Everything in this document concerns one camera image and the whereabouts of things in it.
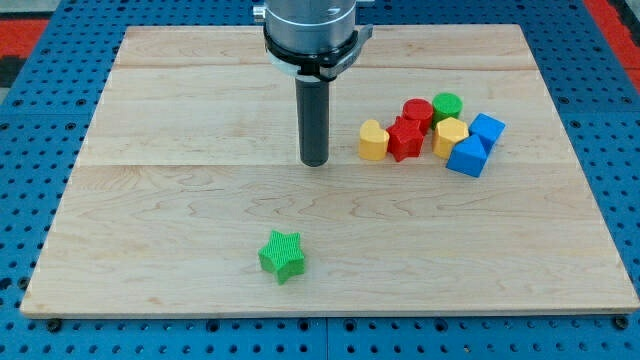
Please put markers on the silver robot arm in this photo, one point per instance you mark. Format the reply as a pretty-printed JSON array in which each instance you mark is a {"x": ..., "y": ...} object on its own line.
[{"x": 312, "y": 41}]

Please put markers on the blue cube block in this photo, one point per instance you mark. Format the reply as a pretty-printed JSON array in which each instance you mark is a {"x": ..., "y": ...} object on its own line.
[{"x": 488, "y": 129}]

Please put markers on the yellow heart block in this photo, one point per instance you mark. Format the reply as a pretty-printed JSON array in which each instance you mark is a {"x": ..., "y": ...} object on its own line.
[{"x": 373, "y": 141}]

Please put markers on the yellow hexagon block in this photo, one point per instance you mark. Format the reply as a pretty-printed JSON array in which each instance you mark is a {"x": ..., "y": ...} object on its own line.
[{"x": 448, "y": 132}]

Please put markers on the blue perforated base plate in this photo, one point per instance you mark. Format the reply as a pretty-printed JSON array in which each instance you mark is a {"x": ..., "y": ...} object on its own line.
[{"x": 50, "y": 104}]

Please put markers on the red cylinder block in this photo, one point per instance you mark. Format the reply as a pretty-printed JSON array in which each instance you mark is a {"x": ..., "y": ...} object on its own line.
[{"x": 421, "y": 110}]

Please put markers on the green cylinder block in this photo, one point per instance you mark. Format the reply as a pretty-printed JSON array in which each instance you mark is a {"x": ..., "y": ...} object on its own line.
[{"x": 445, "y": 105}]

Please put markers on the green star block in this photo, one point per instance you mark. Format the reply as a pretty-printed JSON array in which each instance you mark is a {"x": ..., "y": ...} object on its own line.
[{"x": 282, "y": 256}]

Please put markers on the blue pentagon block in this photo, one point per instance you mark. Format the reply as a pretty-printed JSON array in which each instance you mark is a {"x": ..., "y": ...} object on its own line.
[{"x": 468, "y": 157}]

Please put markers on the red star block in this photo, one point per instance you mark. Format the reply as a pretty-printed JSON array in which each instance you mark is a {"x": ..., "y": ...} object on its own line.
[{"x": 405, "y": 139}]

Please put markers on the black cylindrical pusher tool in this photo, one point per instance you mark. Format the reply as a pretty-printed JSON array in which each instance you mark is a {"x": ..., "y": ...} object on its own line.
[{"x": 313, "y": 121}]

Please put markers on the wooden board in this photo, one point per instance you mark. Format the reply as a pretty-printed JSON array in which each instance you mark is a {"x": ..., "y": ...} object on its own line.
[{"x": 191, "y": 160}]

